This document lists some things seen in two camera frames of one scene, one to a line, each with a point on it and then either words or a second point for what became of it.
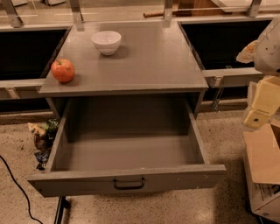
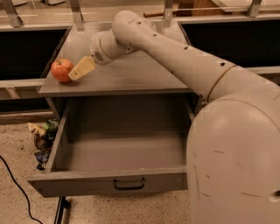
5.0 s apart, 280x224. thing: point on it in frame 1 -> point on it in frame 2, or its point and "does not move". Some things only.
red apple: [63, 70] does not move
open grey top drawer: [112, 145] does not move
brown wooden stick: [153, 14] does not move
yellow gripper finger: [266, 101] -> [104, 48]
